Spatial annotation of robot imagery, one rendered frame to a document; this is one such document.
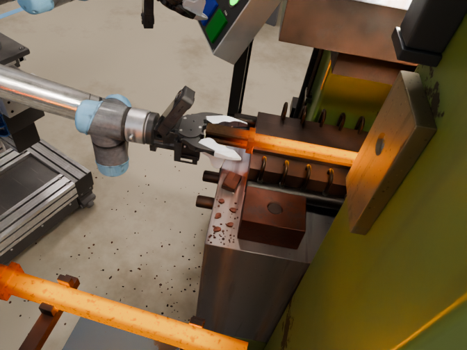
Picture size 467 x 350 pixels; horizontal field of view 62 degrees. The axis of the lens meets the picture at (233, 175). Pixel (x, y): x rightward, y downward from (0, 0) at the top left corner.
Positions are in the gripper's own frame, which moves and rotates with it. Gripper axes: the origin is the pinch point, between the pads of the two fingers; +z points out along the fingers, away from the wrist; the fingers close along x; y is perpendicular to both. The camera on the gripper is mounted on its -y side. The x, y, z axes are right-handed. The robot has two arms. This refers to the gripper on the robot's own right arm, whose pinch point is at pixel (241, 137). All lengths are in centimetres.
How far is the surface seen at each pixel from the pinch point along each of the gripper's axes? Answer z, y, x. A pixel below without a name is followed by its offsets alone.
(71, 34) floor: -136, 100, -187
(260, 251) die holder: 7.5, 8.5, 21.3
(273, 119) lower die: 6.5, 2.0, -10.4
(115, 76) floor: -90, 100, -147
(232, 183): -0.2, 7.3, 6.8
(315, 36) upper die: 7.8, -28.8, 7.6
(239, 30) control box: -6.1, -3.0, -39.6
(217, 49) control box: -11.2, 2.4, -37.2
